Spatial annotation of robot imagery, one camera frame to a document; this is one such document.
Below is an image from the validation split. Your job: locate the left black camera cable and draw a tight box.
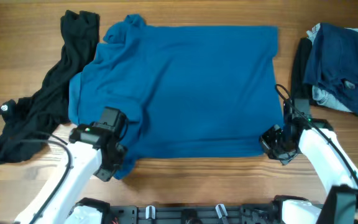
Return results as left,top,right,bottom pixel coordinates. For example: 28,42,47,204
11,130,74,224

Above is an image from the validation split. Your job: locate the black t-shirt with logo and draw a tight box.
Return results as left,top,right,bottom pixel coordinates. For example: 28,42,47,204
0,11,99,164

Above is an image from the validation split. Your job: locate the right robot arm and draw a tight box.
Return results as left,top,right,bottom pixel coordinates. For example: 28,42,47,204
259,99,358,223

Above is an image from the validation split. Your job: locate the black camera cable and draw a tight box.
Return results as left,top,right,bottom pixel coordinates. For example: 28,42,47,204
11,130,74,224
274,83,358,224

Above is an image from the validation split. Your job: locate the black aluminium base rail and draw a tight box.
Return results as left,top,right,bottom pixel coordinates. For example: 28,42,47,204
109,204,282,224

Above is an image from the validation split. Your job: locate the blue t-shirt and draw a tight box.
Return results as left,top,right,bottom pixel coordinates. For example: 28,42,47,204
68,14,283,179

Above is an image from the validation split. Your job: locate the folded black garment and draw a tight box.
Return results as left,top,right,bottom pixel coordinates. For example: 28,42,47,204
290,37,317,106

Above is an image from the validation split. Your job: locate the right black camera cable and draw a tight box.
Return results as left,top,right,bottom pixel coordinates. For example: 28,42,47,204
274,83,358,224

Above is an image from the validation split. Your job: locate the folded navy blue garment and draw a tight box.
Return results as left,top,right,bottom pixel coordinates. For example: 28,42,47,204
303,22,358,115

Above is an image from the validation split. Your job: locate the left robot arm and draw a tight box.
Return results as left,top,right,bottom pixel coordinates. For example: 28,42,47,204
14,107,127,224

